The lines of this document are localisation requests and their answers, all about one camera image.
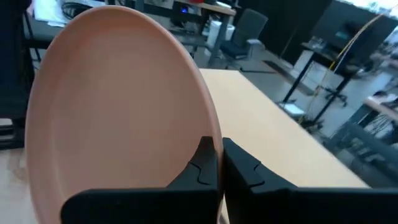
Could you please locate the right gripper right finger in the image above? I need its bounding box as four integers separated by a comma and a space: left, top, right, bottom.
222, 138, 398, 224

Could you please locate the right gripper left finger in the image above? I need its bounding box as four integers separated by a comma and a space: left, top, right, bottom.
60, 136, 219, 224

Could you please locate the orange plate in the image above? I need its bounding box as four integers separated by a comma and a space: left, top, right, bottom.
24, 5, 224, 224

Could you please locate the light tan desk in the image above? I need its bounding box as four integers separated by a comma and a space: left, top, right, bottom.
198, 68, 371, 189

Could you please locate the white flat box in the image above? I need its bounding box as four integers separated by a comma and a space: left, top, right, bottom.
278, 103, 306, 118

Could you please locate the wood-top workbench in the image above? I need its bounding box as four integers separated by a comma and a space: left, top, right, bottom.
323, 93, 398, 187

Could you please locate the black table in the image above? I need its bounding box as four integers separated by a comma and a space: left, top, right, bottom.
281, 42, 361, 124

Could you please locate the dark office chair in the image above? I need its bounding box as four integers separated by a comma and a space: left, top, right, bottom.
220, 8, 269, 62

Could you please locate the white bin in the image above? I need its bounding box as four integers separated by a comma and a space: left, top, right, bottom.
206, 20, 236, 49

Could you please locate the black monitor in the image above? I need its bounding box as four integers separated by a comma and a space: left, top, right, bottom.
332, 14, 398, 77

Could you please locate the dark grey side table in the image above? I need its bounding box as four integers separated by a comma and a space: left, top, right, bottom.
23, 12, 212, 50

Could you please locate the wooden table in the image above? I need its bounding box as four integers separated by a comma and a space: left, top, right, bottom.
172, 0, 238, 68

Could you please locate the white paper sheet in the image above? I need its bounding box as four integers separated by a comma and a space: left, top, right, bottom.
33, 0, 106, 27

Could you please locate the yellow hanging cord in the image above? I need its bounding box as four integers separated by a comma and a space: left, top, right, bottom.
306, 14, 385, 124

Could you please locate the black partition wall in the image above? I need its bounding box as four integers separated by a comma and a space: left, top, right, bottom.
239, 0, 346, 68

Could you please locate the black coiled cable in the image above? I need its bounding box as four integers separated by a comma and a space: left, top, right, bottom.
61, 1, 94, 20

